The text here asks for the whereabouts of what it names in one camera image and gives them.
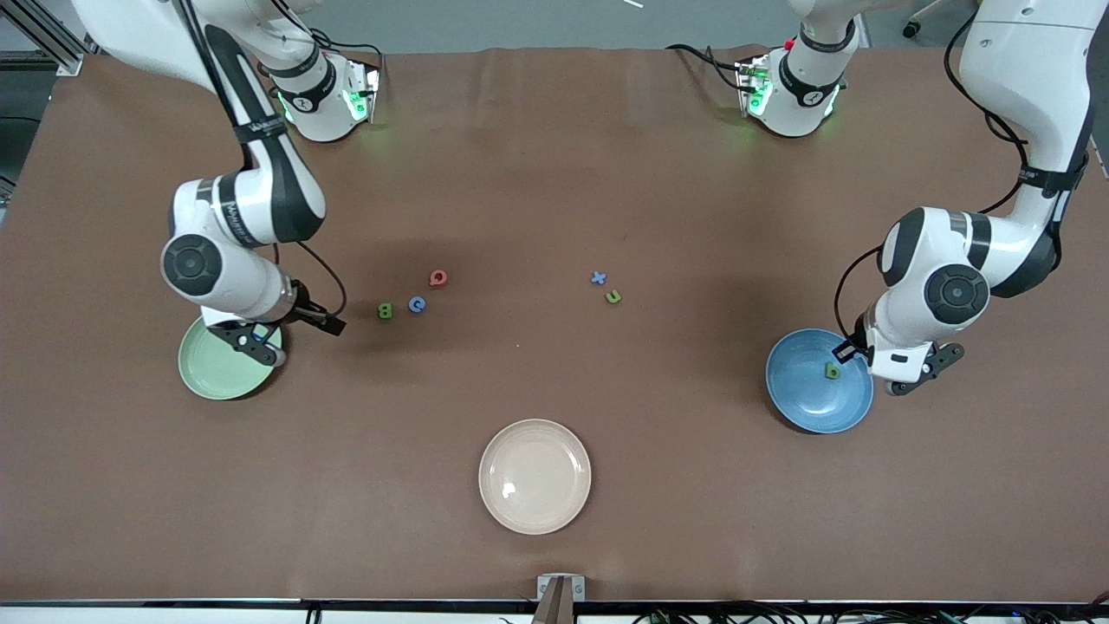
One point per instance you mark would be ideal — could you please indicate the silver left base connector plate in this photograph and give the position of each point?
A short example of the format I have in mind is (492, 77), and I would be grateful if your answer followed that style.
(752, 87)

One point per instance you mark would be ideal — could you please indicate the blue plate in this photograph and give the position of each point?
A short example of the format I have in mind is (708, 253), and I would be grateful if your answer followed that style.
(806, 399)

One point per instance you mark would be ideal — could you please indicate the brown table cover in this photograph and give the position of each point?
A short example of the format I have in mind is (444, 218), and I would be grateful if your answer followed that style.
(520, 130)

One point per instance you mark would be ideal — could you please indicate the office chair leg with caster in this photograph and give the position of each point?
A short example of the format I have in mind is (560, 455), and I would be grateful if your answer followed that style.
(911, 30)

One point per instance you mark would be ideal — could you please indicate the silver right base connector plate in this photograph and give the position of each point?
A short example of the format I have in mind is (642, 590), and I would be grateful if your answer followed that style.
(371, 87)

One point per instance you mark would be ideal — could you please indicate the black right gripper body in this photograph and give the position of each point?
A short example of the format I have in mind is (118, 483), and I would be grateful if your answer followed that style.
(305, 309)

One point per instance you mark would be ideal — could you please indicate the light green plate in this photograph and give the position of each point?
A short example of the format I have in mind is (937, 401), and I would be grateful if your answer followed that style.
(217, 373)

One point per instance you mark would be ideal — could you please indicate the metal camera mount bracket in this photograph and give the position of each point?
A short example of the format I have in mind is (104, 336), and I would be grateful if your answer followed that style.
(560, 598)

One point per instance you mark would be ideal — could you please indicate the aluminium frame profile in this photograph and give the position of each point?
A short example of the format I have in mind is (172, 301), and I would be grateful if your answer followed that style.
(68, 62)

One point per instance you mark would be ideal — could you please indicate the red letter Q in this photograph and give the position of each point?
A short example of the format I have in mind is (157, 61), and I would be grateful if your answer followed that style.
(436, 281)

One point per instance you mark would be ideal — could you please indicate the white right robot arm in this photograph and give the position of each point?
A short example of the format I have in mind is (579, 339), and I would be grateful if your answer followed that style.
(260, 199)

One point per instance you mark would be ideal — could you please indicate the silver base connector plate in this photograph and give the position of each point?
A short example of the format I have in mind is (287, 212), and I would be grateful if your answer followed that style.
(371, 87)
(752, 87)

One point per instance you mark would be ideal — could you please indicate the beige plate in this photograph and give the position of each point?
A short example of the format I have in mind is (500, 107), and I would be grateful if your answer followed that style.
(535, 477)

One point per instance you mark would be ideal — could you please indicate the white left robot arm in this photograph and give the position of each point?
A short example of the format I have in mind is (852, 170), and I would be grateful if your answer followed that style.
(1022, 87)

